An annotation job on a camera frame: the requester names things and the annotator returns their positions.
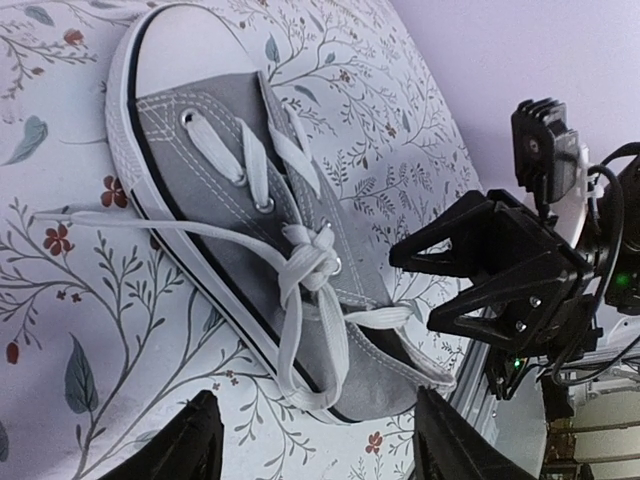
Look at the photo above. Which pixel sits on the aluminium front rail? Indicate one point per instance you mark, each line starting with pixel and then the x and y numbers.
pixel 602 429

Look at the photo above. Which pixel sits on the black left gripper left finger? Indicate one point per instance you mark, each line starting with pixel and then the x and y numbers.
pixel 190 446

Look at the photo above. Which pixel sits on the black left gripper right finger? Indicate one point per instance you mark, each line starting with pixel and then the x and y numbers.
pixel 447 447

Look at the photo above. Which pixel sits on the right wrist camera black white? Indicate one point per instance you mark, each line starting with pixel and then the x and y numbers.
pixel 551 164

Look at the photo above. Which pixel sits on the grey sneaker with red sole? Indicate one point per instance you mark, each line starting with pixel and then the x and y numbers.
pixel 222 174

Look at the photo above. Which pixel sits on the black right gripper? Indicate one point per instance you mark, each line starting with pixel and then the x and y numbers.
pixel 530 275

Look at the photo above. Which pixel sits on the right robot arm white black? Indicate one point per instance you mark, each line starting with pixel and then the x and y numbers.
pixel 614 217

